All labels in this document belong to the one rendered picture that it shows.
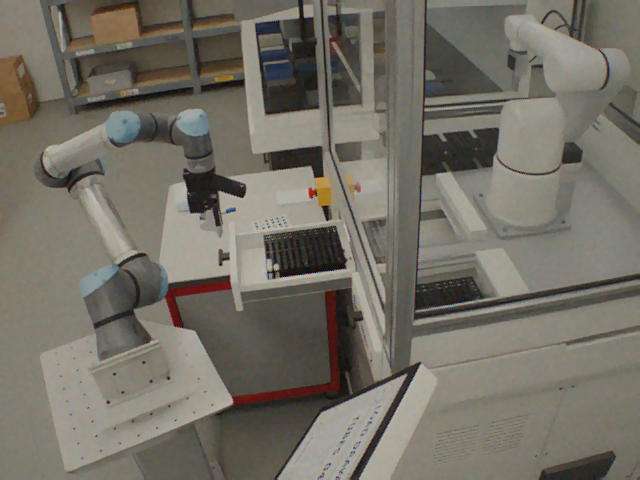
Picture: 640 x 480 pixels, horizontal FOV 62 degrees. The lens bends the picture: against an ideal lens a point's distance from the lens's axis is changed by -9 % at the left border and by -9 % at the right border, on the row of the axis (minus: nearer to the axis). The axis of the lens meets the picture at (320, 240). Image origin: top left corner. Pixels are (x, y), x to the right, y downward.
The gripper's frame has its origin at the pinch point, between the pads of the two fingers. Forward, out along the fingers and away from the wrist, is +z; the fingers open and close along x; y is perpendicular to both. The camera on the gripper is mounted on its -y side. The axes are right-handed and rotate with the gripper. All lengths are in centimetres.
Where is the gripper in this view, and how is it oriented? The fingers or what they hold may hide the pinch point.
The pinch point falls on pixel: (221, 229)
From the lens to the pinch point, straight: 162.7
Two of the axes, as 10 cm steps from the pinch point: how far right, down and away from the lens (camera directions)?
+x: 1.5, 5.8, -8.0
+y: -9.9, 1.4, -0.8
